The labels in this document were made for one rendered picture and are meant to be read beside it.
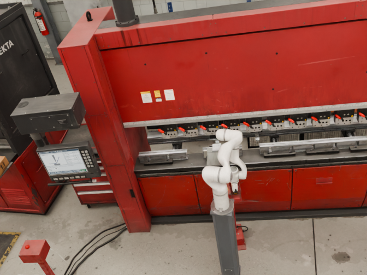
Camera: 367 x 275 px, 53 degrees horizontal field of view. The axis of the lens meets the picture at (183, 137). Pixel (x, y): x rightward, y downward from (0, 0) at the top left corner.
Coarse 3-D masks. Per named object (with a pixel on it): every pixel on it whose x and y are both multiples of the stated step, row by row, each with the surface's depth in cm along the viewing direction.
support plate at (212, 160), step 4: (208, 148) 362; (208, 152) 358; (216, 152) 356; (208, 156) 353; (212, 156) 352; (216, 156) 352; (208, 160) 348; (212, 160) 347; (216, 160) 347; (208, 164) 344; (212, 164) 343; (216, 164) 342; (220, 164) 342
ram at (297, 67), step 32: (256, 32) 286; (288, 32) 283; (320, 32) 281; (352, 32) 279; (128, 64) 310; (160, 64) 308; (192, 64) 305; (224, 64) 303; (256, 64) 301; (288, 64) 299; (320, 64) 297; (352, 64) 295; (128, 96) 330; (192, 96) 325; (224, 96) 322; (256, 96) 320; (288, 96) 318; (320, 96) 316; (352, 96) 313
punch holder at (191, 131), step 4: (184, 124) 345; (188, 124) 344; (192, 124) 344; (196, 124) 344; (184, 128) 348; (188, 128) 347; (192, 128) 347; (184, 132) 350; (188, 132) 350; (192, 132) 349; (196, 132) 349; (184, 136) 353; (188, 136) 353
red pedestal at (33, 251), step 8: (32, 240) 331; (40, 240) 329; (24, 248) 325; (32, 248) 323; (40, 248) 322; (48, 248) 332; (24, 256) 320; (32, 256) 319; (40, 256) 319; (40, 264) 336; (48, 272) 344
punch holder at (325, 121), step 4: (312, 112) 330; (316, 112) 326; (320, 112) 326; (324, 112) 325; (328, 112) 325; (316, 116) 329; (320, 116) 328; (324, 116) 328; (328, 116) 328; (312, 120) 332; (320, 120) 330; (324, 120) 330; (328, 120) 330; (312, 124) 334; (316, 124) 334; (320, 124) 333; (324, 124) 333; (328, 124) 333
